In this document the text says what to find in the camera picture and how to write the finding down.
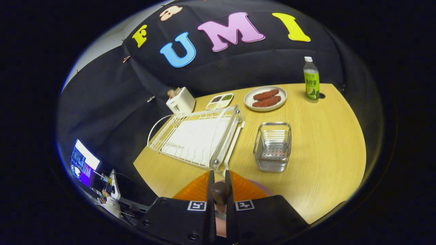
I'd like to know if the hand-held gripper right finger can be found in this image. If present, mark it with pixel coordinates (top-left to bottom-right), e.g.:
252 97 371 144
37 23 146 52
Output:
224 170 310 245

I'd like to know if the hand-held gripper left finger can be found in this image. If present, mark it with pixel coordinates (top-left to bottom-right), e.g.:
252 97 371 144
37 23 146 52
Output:
136 170 217 245

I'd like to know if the wooden handle spoon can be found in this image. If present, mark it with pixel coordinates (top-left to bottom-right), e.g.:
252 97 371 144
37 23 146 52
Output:
211 181 230 221

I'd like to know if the pink plate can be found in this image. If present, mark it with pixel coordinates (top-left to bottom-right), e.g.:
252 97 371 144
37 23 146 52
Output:
215 179 273 239

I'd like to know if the white wire dish rack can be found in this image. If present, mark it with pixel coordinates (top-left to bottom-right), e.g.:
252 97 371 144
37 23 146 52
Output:
147 105 246 172

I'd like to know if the metal wire basket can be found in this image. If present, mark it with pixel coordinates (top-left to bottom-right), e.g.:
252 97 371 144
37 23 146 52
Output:
253 122 292 173

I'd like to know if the cream plate with sausages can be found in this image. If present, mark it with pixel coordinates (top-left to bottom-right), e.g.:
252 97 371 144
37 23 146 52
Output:
244 86 287 112

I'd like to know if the white compartment seasoning tray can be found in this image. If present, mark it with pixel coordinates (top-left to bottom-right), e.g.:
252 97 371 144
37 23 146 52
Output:
205 93 234 110

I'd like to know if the white toaster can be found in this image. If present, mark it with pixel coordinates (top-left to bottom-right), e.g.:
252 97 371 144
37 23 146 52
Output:
166 87 196 115

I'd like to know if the white desk device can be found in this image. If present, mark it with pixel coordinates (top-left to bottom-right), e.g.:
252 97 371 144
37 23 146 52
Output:
108 169 122 200

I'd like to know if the brown sausage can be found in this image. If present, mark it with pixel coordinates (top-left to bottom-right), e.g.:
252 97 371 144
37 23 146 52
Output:
253 89 280 101
252 96 282 108

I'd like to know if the black backdrop cloth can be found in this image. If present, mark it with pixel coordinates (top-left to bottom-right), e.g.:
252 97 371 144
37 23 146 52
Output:
56 0 385 205

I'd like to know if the computer monitor screen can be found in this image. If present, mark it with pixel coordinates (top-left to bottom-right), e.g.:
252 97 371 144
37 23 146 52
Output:
70 139 102 188

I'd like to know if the green label drink bottle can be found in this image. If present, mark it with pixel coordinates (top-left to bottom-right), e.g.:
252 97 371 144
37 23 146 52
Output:
303 56 320 103

